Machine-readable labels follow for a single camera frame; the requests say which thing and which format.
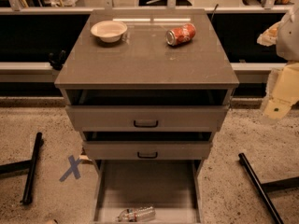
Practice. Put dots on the blue tape cross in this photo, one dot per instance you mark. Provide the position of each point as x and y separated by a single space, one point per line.
72 170

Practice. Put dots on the white paper bowl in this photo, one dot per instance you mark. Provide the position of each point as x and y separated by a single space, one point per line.
109 31

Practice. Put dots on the grey drawer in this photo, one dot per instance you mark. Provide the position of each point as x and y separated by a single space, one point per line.
147 145
146 118
170 187

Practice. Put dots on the grey middle drawer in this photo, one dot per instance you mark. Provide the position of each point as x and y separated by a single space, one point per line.
147 145

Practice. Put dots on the black floor stand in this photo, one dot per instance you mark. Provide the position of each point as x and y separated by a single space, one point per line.
265 188
29 166

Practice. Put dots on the grey drawer cabinet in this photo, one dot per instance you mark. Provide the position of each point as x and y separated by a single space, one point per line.
142 69

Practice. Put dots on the orange soda can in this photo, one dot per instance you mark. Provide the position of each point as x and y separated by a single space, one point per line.
180 35

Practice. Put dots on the black right floor stand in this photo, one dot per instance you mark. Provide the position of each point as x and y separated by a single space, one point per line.
265 188

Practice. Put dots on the clear plastic water bottle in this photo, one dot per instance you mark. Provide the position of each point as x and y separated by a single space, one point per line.
137 214

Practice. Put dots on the black left floor stand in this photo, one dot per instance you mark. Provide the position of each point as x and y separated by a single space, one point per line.
29 166

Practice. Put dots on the grey bottom drawer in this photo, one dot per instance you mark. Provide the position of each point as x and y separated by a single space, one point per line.
170 187

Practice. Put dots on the black clamp on rail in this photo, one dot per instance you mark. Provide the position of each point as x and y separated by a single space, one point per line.
57 60

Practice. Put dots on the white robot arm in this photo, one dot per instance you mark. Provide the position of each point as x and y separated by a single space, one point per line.
287 44

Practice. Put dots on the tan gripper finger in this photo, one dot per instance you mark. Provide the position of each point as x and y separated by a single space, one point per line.
269 36
282 91

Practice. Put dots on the grey top drawer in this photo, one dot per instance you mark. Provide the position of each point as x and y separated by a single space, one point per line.
146 118

